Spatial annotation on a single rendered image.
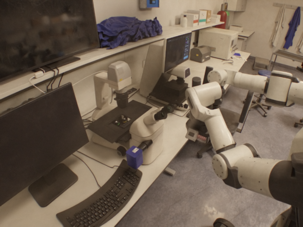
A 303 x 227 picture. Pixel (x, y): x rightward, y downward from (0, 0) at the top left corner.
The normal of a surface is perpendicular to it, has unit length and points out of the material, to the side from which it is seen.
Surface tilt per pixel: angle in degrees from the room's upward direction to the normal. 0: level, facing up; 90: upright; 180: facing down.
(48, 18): 86
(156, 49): 90
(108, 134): 0
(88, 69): 90
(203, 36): 90
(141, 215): 0
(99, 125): 0
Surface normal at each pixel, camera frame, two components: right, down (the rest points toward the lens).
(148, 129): 0.62, -0.27
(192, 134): -0.39, -0.30
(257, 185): -0.96, 0.24
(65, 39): 0.81, 0.27
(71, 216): 0.07, -0.78
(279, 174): -0.86, -0.51
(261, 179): -0.98, -0.15
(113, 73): -0.57, 0.31
